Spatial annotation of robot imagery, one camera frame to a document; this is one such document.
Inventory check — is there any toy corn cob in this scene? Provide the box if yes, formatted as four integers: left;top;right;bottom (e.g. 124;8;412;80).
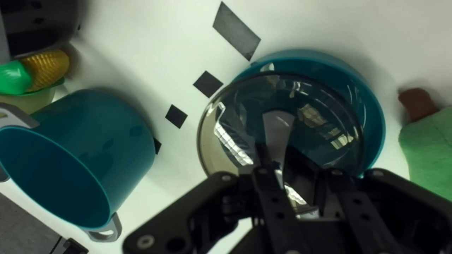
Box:
21;50;70;94

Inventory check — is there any glass pan lid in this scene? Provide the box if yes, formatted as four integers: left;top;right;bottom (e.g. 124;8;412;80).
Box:
196;74;364;219

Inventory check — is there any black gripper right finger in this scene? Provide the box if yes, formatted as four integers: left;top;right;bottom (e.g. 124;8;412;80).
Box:
326;170;401;254

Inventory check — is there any teal toy pot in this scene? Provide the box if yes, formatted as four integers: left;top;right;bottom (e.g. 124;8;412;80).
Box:
0;90;155;243

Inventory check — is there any teal frying pan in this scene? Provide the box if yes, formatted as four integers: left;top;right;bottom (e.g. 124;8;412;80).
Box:
234;50;385;170

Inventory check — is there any green plush pear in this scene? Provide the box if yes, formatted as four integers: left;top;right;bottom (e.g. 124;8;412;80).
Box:
398;88;452;201

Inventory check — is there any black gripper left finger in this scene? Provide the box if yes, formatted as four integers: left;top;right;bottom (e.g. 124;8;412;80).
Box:
251;143;309;254

